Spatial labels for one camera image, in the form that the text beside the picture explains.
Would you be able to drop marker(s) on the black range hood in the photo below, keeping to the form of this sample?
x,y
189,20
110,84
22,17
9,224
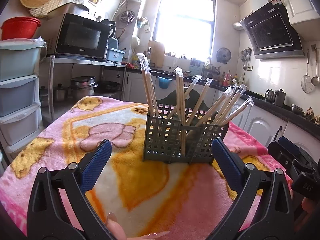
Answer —
x,y
272,32

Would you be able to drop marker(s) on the pink printed blanket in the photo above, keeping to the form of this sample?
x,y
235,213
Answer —
x,y
150,187

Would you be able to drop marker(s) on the beige cutting board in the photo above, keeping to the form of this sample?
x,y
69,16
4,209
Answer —
x,y
157,55

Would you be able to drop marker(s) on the plastic drawer unit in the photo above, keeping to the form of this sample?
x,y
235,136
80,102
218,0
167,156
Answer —
x,y
17,92

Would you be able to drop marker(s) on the pile of ginger roots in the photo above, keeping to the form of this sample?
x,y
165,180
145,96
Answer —
x,y
312,115

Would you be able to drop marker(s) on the metal steamer pot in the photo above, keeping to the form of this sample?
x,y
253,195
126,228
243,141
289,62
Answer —
x,y
83,87

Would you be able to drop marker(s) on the hanging cooking utensils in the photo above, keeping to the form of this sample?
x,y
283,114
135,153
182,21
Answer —
x,y
245,57

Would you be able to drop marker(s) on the kitchen window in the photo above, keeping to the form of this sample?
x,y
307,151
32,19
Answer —
x,y
185,25

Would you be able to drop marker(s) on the person's left hand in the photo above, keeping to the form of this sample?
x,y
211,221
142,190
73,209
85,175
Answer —
x,y
120,232

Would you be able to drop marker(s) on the knife block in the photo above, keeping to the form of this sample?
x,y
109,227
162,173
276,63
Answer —
x,y
195,67

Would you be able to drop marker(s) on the small metal pot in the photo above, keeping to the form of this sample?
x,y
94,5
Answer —
x,y
60,93

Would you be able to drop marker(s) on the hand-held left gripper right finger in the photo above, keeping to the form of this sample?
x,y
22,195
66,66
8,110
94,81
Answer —
x,y
226,162

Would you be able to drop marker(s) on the grey plastic box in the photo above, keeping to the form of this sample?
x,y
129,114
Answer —
x,y
113,42

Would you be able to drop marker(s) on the black wok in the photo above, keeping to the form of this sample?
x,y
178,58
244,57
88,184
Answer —
x,y
109,86

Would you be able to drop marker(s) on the dark metal kettle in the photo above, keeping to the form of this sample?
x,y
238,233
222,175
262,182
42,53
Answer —
x,y
280,98

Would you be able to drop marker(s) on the person's right hand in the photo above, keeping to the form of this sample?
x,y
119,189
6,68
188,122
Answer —
x,y
307,206

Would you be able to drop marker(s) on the black microwave oven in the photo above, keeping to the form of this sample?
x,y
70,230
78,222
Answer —
x,y
80,38

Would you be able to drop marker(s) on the small black fan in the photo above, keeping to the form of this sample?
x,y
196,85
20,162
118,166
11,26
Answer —
x,y
223,55

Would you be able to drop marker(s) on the group of chopsticks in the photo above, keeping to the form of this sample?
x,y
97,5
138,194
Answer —
x,y
181,100

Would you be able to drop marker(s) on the blue hanging bin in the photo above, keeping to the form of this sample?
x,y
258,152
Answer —
x,y
164,83

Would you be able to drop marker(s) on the blue dish bin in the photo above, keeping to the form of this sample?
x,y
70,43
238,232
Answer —
x,y
115,55

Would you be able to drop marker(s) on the hanging metal ladle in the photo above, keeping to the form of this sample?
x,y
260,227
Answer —
x,y
315,80

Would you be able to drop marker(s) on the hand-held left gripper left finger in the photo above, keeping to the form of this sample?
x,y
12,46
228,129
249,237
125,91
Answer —
x,y
97,165

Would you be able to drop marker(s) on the white wall cabinet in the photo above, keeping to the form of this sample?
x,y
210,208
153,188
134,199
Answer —
x,y
302,0

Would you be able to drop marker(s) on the steel bowl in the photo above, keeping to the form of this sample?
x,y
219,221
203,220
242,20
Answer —
x,y
296,108

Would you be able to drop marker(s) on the red plastic basin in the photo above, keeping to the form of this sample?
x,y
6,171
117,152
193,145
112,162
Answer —
x,y
20,28

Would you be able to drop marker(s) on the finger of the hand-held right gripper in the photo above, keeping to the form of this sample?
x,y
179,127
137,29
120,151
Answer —
x,y
287,146

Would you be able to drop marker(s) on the small metal kettle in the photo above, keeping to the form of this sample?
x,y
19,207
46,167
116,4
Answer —
x,y
269,96

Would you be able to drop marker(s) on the steel shelf table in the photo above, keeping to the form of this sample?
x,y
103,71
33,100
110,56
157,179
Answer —
x,y
75,62

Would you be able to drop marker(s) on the green plastic utensil basket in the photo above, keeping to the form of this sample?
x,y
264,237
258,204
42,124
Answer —
x,y
162,140

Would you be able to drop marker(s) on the group of condiment bottles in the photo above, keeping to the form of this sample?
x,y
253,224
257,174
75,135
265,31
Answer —
x,y
228,80

